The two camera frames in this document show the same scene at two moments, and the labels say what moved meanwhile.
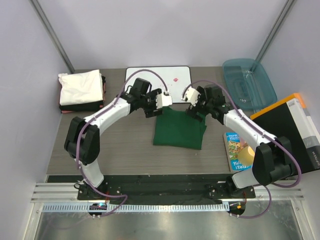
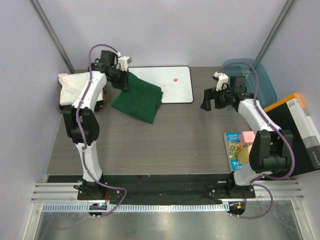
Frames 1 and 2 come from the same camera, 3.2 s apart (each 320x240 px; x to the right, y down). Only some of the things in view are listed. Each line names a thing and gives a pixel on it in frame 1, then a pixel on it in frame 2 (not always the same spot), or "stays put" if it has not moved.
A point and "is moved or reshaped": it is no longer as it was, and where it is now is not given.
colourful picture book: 233,143 stays put
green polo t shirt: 177,128 is moved or reshaped
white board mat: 171,79 stays put
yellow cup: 246,155 stays put
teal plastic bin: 248,84 stays put
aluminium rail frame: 63,197 stays put
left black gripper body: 148,103 -> 119,78
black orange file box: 289,120 stays put
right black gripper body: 201,106 -> 222,97
